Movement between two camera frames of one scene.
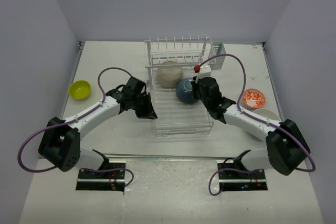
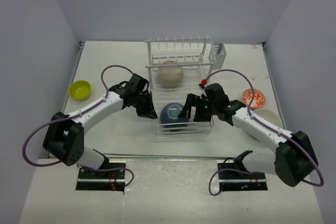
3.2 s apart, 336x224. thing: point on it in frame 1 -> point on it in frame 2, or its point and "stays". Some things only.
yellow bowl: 80,90 stays
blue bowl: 184,91 -> 169,117
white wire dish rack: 172,61 stays
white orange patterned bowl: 254,98 stays
